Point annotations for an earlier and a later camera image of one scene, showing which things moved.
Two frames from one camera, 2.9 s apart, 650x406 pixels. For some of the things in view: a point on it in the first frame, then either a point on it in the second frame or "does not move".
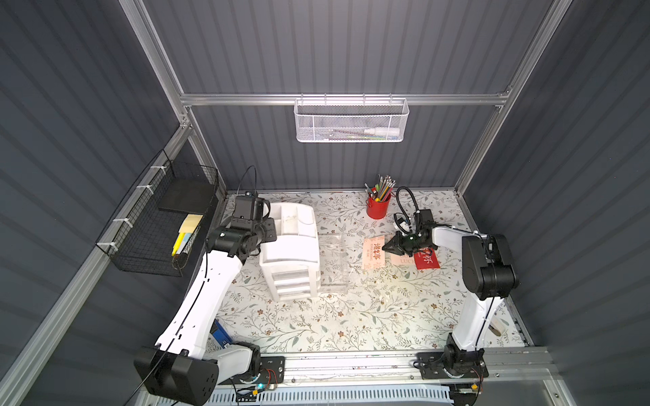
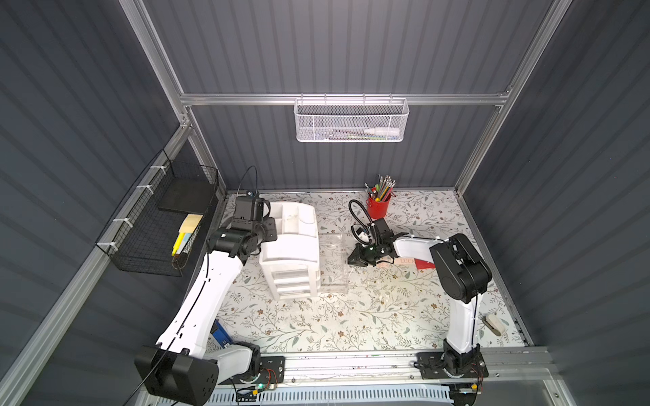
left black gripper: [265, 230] does not move
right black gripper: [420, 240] -> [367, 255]
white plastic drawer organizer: [291, 263] does not move
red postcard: [426, 259] does not move
